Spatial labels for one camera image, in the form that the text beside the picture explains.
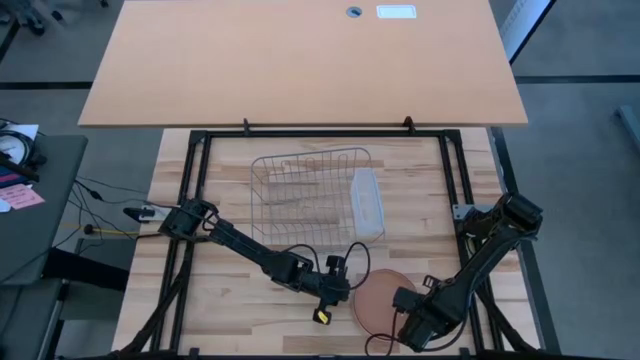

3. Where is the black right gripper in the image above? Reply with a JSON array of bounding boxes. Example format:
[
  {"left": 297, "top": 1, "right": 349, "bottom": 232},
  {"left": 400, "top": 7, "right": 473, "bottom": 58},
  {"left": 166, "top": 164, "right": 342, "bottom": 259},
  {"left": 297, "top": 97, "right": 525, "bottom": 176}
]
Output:
[{"left": 393, "top": 286, "right": 444, "bottom": 353}]

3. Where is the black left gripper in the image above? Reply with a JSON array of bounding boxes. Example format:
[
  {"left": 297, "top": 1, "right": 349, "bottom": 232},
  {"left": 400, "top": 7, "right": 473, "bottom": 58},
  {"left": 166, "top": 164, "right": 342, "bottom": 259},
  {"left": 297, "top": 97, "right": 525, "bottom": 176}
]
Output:
[{"left": 312, "top": 253, "right": 354, "bottom": 327}]

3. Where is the orange plate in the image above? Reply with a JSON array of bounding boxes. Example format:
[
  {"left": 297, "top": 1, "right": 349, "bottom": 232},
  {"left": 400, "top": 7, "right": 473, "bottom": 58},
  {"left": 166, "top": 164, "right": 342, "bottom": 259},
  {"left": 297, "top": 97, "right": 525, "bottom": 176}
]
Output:
[{"left": 351, "top": 268, "right": 420, "bottom": 337}]

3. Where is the grey wire dish rack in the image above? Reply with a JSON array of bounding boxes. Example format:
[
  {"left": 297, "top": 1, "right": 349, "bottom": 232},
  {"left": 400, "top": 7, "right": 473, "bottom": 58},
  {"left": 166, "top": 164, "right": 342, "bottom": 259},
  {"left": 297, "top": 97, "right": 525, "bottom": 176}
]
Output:
[{"left": 249, "top": 146, "right": 387, "bottom": 250}]

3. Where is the translucent white cutlery holder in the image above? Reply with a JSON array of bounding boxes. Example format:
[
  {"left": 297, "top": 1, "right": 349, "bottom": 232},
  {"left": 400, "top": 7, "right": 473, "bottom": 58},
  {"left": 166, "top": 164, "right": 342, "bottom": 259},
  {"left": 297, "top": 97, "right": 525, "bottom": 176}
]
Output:
[{"left": 348, "top": 167, "right": 387, "bottom": 240}]

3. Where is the small black electronics box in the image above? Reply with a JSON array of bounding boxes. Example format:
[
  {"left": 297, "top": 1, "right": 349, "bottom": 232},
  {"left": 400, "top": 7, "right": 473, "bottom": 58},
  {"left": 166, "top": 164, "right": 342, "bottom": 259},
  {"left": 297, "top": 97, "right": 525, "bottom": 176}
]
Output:
[{"left": 122, "top": 205, "right": 169, "bottom": 224}]

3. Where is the tan desk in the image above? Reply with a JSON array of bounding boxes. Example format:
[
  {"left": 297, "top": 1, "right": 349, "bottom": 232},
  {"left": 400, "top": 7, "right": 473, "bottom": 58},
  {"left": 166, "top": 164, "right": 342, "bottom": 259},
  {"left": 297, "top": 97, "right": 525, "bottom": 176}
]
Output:
[{"left": 78, "top": 0, "right": 530, "bottom": 128}]

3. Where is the black desk support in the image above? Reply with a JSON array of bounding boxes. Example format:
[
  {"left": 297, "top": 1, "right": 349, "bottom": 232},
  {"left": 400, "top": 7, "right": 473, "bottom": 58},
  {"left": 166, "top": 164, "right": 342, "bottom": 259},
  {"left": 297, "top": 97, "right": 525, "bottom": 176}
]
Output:
[{"left": 42, "top": 245, "right": 131, "bottom": 294}]

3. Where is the black-tipped yellow rod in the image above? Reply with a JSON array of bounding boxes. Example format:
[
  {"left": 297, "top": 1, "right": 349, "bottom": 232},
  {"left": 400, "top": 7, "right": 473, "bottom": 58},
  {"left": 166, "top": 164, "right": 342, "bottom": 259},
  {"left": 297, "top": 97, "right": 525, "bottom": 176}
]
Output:
[{"left": 83, "top": 224, "right": 141, "bottom": 237}]

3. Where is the white desk socket plate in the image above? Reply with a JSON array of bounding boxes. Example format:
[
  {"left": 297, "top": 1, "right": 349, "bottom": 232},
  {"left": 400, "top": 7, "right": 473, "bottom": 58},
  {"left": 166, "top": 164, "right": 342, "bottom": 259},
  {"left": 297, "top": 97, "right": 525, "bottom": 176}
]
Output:
[{"left": 375, "top": 4, "right": 418, "bottom": 20}]

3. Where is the grey side desk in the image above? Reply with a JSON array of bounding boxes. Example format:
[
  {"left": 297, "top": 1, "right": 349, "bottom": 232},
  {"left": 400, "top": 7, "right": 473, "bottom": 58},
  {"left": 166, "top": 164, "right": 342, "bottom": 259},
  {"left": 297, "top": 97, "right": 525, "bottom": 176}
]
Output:
[{"left": 0, "top": 133, "right": 90, "bottom": 287}]

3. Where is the silver perforated computer case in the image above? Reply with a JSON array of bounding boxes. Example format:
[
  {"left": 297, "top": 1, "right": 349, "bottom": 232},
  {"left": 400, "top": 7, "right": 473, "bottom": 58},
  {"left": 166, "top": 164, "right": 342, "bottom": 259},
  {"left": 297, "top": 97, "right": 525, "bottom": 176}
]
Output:
[{"left": 501, "top": 0, "right": 557, "bottom": 64}]

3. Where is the pink paper note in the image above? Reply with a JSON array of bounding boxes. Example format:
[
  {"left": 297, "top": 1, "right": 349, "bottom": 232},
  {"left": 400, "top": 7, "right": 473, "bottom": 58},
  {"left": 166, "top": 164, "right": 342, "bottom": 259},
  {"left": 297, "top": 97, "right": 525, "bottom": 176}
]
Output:
[{"left": 0, "top": 182, "right": 46, "bottom": 211}]

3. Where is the white paper sheet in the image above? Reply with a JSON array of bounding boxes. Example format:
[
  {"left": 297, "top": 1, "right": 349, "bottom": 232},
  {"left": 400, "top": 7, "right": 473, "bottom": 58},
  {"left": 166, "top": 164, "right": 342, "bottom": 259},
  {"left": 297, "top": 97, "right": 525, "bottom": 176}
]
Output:
[{"left": 0, "top": 123, "right": 40, "bottom": 166}]

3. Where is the black office chair base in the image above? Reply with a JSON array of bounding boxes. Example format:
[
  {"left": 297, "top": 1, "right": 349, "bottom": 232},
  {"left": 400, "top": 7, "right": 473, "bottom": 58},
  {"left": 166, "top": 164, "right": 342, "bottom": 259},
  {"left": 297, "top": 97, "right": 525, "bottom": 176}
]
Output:
[{"left": 0, "top": 0, "right": 66, "bottom": 37}]

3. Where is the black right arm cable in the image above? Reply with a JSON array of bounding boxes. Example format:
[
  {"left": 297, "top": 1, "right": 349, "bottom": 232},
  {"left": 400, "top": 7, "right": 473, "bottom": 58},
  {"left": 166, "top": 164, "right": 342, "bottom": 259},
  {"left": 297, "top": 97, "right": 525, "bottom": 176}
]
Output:
[{"left": 363, "top": 308, "right": 402, "bottom": 357}]

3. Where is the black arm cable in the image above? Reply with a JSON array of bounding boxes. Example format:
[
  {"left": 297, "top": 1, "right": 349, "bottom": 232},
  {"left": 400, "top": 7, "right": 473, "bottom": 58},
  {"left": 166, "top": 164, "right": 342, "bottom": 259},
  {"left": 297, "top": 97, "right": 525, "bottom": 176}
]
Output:
[
  {"left": 277, "top": 241, "right": 372, "bottom": 292},
  {"left": 363, "top": 308, "right": 402, "bottom": 357}
]

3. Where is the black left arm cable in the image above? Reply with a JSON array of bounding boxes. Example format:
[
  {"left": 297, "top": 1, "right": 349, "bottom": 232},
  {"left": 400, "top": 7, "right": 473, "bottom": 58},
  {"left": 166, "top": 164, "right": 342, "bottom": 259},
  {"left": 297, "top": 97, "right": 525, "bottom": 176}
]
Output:
[{"left": 277, "top": 241, "right": 372, "bottom": 292}]

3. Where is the black metal table frame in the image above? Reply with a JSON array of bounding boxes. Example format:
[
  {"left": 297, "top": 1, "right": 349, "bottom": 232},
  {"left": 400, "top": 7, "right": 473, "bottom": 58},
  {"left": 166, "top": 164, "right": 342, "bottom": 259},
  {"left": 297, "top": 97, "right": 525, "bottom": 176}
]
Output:
[{"left": 112, "top": 116, "right": 564, "bottom": 360}]

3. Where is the black floor cable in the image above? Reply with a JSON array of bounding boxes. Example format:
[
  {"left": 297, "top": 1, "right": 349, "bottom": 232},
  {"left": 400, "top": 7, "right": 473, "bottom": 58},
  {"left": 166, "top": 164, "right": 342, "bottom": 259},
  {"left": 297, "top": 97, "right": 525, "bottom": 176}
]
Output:
[{"left": 69, "top": 174, "right": 169, "bottom": 241}]

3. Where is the black cable bundle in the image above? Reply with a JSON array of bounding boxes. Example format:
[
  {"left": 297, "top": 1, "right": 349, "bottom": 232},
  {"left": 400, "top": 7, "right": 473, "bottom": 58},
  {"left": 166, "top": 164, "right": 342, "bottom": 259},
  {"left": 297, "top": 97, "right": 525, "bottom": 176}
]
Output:
[{"left": 0, "top": 128, "right": 49, "bottom": 184}]

